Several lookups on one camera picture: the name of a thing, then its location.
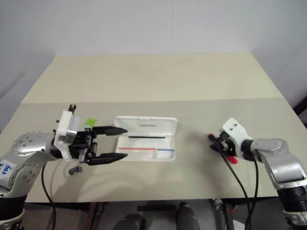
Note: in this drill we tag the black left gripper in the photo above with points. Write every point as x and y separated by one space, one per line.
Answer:
81 143

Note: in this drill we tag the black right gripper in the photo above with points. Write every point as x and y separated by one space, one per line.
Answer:
227 145

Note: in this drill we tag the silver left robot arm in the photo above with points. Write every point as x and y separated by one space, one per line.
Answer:
28 146

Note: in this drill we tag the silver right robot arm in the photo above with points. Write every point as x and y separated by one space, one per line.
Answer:
280 163

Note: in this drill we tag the green marker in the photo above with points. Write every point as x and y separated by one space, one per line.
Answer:
90 122

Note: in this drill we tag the white open pencil case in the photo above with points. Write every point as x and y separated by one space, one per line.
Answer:
146 139

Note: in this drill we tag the dark grey marker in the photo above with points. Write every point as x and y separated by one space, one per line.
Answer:
75 170

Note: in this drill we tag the dark rounded shape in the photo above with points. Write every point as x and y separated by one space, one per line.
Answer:
130 221
188 216

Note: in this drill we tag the white handwritten label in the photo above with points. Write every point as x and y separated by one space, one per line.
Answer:
6 171

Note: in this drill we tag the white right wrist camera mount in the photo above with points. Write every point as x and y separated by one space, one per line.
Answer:
236 130

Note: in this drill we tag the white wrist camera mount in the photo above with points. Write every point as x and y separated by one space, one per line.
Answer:
64 129
236 130

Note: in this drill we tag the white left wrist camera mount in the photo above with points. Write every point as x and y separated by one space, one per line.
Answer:
64 129

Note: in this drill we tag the metal table frame leg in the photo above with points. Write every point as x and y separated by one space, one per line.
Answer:
219 213

